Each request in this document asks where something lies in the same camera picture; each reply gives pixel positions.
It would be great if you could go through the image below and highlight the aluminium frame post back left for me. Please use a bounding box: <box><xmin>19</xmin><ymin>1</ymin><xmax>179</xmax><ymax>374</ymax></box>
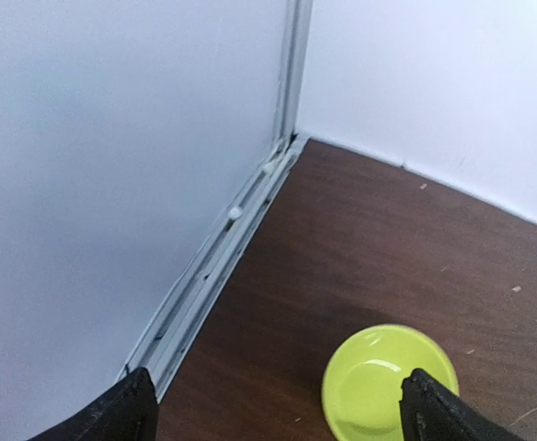
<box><xmin>273</xmin><ymin>0</ymin><xmax>314</xmax><ymax>148</ymax></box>

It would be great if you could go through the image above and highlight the lime green bowl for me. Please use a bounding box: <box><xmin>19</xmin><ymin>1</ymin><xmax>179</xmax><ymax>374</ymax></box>
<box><xmin>321</xmin><ymin>324</ymin><xmax>460</xmax><ymax>441</ymax></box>

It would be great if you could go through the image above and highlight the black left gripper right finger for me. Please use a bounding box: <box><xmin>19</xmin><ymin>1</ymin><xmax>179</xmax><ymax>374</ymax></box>
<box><xmin>400</xmin><ymin>368</ymin><xmax>522</xmax><ymax>441</ymax></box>

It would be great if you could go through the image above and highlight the aluminium frame rail left side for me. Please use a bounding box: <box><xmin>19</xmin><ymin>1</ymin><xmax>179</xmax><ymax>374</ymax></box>
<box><xmin>118</xmin><ymin>134</ymin><xmax>308</xmax><ymax>401</ymax></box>

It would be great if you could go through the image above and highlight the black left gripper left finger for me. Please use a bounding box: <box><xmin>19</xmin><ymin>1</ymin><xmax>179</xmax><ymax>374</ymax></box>
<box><xmin>33</xmin><ymin>367</ymin><xmax>158</xmax><ymax>441</ymax></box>

